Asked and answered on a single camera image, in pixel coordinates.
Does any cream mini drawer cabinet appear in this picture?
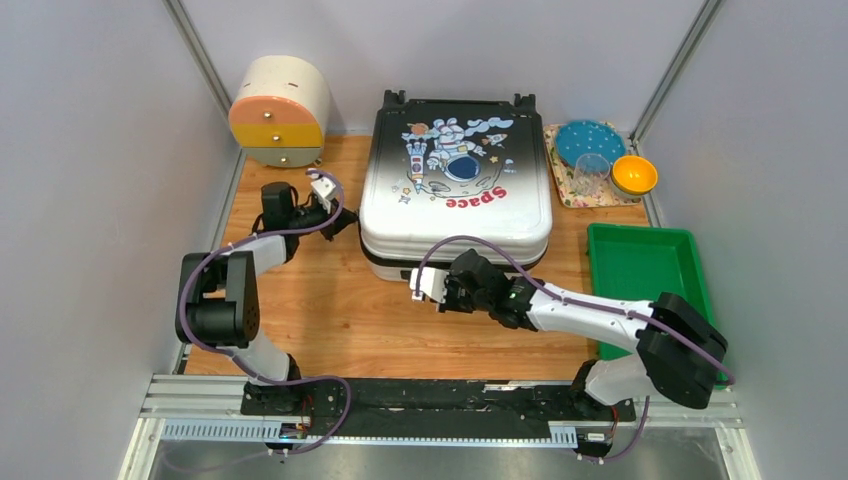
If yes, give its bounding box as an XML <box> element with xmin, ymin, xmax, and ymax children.
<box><xmin>228</xmin><ymin>55</ymin><xmax>331</xmax><ymax>168</ymax></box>

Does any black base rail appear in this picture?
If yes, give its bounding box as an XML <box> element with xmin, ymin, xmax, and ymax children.
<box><xmin>240</xmin><ymin>378</ymin><xmax>636</xmax><ymax>439</ymax></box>

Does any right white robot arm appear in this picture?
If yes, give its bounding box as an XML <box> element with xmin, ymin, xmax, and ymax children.
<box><xmin>422</xmin><ymin>249</ymin><xmax>730</xmax><ymax>419</ymax></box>

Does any clear plastic cup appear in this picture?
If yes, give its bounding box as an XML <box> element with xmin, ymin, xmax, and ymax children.
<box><xmin>573</xmin><ymin>153</ymin><xmax>611</xmax><ymax>196</ymax></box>

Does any orange bowl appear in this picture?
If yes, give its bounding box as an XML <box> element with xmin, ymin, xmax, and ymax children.
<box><xmin>610</xmin><ymin>155</ymin><xmax>659</xmax><ymax>196</ymax></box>

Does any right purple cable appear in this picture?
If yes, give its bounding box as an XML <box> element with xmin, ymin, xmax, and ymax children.
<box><xmin>411</xmin><ymin>235</ymin><xmax>737</xmax><ymax>464</ymax></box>

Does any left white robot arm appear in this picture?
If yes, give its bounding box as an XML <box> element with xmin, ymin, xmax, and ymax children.
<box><xmin>175</xmin><ymin>174</ymin><xmax>357</xmax><ymax>415</ymax></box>

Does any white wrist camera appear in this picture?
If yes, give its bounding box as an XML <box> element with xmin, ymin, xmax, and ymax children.
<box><xmin>310</xmin><ymin>177</ymin><xmax>339</xmax><ymax>214</ymax></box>
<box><xmin>409</xmin><ymin>267</ymin><xmax>448</xmax><ymax>304</ymax></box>

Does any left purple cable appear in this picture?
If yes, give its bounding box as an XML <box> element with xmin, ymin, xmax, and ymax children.
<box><xmin>177</xmin><ymin>168</ymin><xmax>352</xmax><ymax>458</ymax></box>

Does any purple cable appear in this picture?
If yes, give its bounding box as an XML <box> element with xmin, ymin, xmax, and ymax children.
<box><xmin>411</xmin><ymin>235</ymin><xmax>737</xmax><ymax>464</ymax></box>
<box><xmin>177</xmin><ymin>168</ymin><xmax>352</xmax><ymax>458</ymax></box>

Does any green plastic tray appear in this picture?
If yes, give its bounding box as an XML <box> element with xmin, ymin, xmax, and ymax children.
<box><xmin>587</xmin><ymin>223</ymin><xmax>727</xmax><ymax>389</ymax></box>

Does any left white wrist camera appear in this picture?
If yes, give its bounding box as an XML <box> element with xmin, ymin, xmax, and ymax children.
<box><xmin>310</xmin><ymin>177</ymin><xmax>339</xmax><ymax>214</ymax></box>

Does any astronaut print suitcase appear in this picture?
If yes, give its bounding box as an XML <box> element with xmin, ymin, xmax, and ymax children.
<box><xmin>358</xmin><ymin>90</ymin><xmax>553</xmax><ymax>281</ymax></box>

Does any teal dotted plate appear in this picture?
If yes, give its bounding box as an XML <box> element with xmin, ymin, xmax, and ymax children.
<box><xmin>554</xmin><ymin>120</ymin><xmax>628</xmax><ymax>167</ymax></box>

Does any floral placemat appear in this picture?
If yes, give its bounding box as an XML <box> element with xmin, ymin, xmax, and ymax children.
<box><xmin>543</xmin><ymin>124</ymin><xmax>641</xmax><ymax>208</ymax></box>

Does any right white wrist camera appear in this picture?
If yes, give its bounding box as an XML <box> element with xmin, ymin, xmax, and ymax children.
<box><xmin>409</xmin><ymin>267</ymin><xmax>448</xmax><ymax>304</ymax></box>

